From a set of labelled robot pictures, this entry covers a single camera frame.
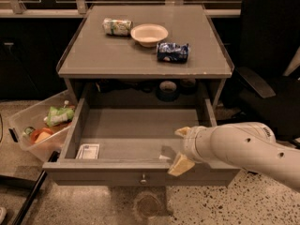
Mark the green white crushed can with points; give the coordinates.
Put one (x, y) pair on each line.
(115, 27)

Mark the green snack bag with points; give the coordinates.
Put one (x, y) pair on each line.
(57, 116)

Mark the black office chair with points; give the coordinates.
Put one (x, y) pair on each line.
(259, 86)

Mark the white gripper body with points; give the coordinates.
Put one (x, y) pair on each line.
(189, 143)

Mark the blue crushed can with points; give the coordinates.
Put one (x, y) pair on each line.
(172, 52)

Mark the orange round object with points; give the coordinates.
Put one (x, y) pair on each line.
(39, 135)

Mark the dark tape roll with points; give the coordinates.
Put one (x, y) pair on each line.
(167, 91)
(188, 86)

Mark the grey top drawer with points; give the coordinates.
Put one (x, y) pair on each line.
(133, 129)

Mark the beige paper bowl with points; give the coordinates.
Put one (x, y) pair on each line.
(149, 35)

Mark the small white paper scrap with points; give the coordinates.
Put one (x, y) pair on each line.
(163, 157)

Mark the white card in drawer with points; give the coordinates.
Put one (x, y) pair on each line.
(88, 151)

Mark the round floor drain cover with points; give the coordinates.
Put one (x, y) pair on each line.
(147, 205)

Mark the small green can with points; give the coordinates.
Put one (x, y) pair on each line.
(28, 131)

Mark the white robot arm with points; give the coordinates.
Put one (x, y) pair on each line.
(251, 146)

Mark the clear plastic bin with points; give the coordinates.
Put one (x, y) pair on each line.
(34, 117)

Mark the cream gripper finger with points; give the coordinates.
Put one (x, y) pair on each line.
(182, 132)
(181, 164)

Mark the black metal bar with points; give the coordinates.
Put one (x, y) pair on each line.
(30, 198)

